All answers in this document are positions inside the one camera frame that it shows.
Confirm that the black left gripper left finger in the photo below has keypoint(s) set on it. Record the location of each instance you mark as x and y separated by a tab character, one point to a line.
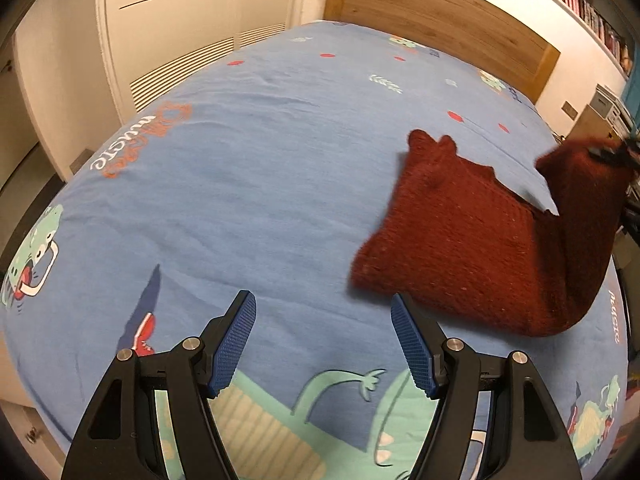
118	436

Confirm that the grey printer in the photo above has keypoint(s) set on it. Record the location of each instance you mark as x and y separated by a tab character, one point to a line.
609	107

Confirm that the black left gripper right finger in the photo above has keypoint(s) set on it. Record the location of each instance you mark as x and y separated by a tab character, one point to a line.
525	437

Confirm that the dark red knitted sweater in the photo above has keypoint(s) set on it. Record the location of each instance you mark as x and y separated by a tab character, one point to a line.
460	242

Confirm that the row of books on shelf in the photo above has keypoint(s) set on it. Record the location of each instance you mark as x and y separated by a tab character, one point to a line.
603	18

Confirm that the wooden headboard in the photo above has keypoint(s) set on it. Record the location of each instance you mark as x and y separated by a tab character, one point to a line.
476	31

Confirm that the white wardrobe doors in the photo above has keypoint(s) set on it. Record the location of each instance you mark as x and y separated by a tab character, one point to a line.
150	46

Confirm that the blue dinosaur print bed sheet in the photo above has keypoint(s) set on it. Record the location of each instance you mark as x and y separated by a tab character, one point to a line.
267	171

